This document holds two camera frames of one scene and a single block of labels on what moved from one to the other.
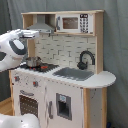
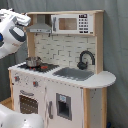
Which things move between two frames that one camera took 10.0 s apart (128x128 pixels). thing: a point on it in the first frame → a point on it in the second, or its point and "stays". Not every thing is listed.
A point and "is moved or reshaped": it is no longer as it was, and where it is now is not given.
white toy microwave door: (68, 23) is moved or reshaped
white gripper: (28, 34) → (21, 19)
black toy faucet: (83, 66) stays
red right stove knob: (35, 83) stays
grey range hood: (41, 25) stays
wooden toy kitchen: (62, 81) stays
